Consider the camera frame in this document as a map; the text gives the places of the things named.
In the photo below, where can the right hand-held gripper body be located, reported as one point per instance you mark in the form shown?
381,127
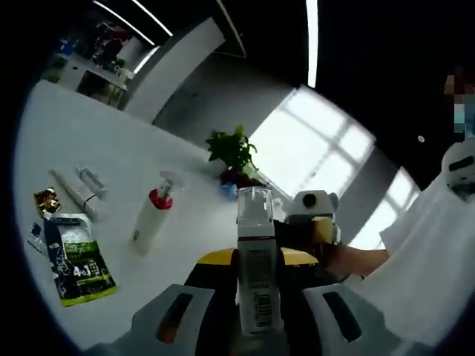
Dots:
319,209

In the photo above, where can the row of white office desks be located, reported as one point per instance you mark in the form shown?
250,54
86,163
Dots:
85,72

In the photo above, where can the gold skincare sachet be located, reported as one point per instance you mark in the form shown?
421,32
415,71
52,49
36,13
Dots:
47,201

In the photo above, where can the small clear-capped skincare bottle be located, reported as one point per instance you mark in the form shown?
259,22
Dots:
91,181
259,282

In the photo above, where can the short ceiling light bar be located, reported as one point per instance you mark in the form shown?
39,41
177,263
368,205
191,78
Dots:
312,44

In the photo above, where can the green potted plant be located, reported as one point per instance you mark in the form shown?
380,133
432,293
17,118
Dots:
232,148

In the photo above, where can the white chest-worn device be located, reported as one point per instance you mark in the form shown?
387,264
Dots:
458,163

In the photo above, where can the long ceiling light strip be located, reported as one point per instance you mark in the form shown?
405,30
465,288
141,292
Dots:
122,21
152,18

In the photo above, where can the green black skincare packet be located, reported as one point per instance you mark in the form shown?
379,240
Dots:
78,267

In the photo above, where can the white skincare tube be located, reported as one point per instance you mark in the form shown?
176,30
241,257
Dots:
74,194

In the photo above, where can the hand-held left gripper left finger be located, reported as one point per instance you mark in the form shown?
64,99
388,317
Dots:
208,304

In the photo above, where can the white skincare bottle red collar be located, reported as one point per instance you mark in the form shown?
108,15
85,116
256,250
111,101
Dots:
148,226

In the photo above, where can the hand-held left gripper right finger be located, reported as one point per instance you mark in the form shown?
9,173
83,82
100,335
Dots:
300,308

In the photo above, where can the blue cloth bundle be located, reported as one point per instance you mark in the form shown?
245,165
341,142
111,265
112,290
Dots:
229,193

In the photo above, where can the clear blue skincare sachet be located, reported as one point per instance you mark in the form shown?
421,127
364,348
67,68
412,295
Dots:
37,237

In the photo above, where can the large bright window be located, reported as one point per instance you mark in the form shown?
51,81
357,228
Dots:
315,141

